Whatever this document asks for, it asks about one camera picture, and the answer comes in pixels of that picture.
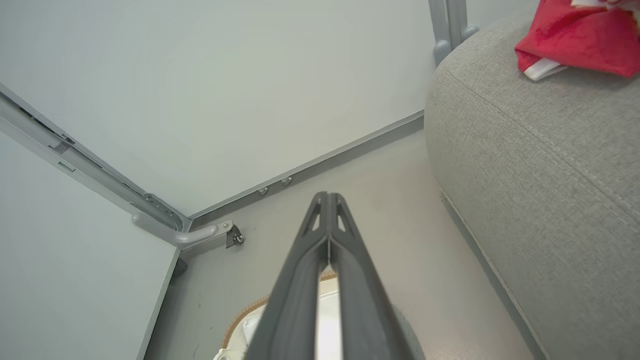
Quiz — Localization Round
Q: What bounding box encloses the red and white garment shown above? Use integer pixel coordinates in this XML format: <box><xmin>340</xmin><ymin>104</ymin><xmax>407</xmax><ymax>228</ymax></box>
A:
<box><xmin>514</xmin><ymin>0</ymin><xmax>640</xmax><ymax>82</ymax></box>

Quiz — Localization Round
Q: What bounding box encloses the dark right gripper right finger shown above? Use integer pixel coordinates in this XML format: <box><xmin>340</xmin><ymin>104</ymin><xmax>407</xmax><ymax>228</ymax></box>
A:
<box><xmin>327</xmin><ymin>191</ymin><xmax>416</xmax><ymax>360</ymax></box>

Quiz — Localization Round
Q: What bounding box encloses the grey partition post with hinge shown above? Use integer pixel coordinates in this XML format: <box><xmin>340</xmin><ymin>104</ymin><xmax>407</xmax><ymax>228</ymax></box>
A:
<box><xmin>0</xmin><ymin>82</ymin><xmax>192</xmax><ymax>233</ymax></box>

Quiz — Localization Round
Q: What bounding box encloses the long grey partition foot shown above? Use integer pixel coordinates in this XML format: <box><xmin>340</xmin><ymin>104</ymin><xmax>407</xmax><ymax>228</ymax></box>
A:
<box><xmin>132</xmin><ymin>212</ymin><xmax>235</xmax><ymax>251</ymax></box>

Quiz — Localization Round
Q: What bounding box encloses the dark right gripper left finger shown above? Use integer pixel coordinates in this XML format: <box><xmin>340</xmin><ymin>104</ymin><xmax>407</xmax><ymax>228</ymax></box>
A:
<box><xmin>245</xmin><ymin>191</ymin><xmax>331</xmax><ymax>360</ymax></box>

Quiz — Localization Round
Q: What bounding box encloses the grey fabric sofa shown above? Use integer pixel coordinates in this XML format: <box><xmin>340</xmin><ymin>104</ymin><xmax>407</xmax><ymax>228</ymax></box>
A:
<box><xmin>425</xmin><ymin>10</ymin><xmax>640</xmax><ymax>360</ymax></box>

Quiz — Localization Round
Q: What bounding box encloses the grey partition bottom rail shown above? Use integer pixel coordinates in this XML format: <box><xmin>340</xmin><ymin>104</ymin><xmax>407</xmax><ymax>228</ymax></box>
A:
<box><xmin>191</xmin><ymin>110</ymin><xmax>426</xmax><ymax>228</ymax></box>

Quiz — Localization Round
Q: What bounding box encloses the grey double partition post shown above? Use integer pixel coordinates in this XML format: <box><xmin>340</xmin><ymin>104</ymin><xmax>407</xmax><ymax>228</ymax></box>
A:
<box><xmin>429</xmin><ymin>0</ymin><xmax>468</xmax><ymax>51</ymax></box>

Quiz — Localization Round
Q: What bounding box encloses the white wicker-rimmed laundry basket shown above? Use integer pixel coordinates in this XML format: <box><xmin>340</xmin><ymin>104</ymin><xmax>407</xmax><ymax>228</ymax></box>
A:
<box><xmin>212</xmin><ymin>270</ymin><xmax>343</xmax><ymax>360</ymax></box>

